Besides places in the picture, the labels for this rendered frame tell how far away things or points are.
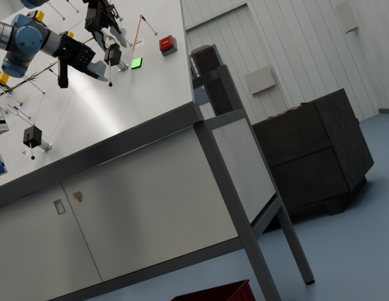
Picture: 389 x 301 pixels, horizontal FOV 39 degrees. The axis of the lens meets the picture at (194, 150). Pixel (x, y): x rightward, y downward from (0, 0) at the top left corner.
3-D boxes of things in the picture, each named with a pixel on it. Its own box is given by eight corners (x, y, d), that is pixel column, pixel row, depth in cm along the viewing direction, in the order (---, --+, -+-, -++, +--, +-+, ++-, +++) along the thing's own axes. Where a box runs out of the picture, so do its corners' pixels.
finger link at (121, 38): (136, 37, 201) (118, 18, 198) (129, 44, 196) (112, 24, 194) (131, 42, 202) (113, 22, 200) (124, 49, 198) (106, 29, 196)
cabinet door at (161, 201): (238, 237, 181) (192, 125, 181) (101, 282, 200) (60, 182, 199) (239, 235, 184) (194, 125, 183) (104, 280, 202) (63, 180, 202)
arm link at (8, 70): (3, 60, 163) (17, 29, 166) (-3, 71, 173) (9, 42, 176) (28, 71, 166) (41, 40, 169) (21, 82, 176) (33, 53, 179)
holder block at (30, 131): (40, 170, 197) (21, 157, 190) (42, 143, 205) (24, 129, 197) (51, 165, 196) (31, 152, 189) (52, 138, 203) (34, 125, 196)
